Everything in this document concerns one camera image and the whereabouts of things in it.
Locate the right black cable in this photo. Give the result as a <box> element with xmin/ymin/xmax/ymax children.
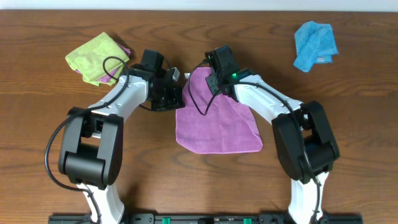
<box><xmin>187</xmin><ymin>58</ymin><xmax>323</xmax><ymax>224</ymax></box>

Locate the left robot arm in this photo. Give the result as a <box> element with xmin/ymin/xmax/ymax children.
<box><xmin>49</xmin><ymin>50</ymin><xmax>185</xmax><ymax>223</ymax></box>

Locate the purple cloth under green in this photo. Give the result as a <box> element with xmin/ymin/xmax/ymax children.
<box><xmin>75</xmin><ymin>43</ymin><xmax>131</xmax><ymax>85</ymax></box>

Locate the green folded cloth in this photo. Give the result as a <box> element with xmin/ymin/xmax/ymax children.
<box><xmin>65</xmin><ymin>32</ymin><xmax>131</xmax><ymax>86</ymax></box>

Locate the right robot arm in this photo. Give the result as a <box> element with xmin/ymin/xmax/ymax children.
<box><xmin>204</xmin><ymin>45</ymin><xmax>340</xmax><ymax>223</ymax></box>

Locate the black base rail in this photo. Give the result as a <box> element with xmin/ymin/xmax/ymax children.
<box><xmin>48</xmin><ymin>213</ymin><xmax>364</xmax><ymax>224</ymax></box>

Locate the left black cable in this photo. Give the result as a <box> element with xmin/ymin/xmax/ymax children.
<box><xmin>44</xmin><ymin>55</ymin><xmax>156</xmax><ymax>224</ymax></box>

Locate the black cable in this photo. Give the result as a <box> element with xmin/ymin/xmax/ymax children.
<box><xmin>44</xmin><ymin>55</ymin><xmax>156</xmax><ymax>224</ymax></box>
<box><xmin>187</xmin><ymin>58</ymin><xmax>323</xmax><ymax>224</ymax></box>

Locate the purple microfiber cloth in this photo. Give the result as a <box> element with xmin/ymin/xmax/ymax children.
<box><xmin>175</xmin><ymin>67</ymin><xmax>263</xmax><ymax>154</ymax></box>

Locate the blue crumpled cloth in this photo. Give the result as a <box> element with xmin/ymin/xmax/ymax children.
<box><xmin>294</xmin><ymin>21</ymin><xmax>339</xmax><ymax>72</ymax></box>

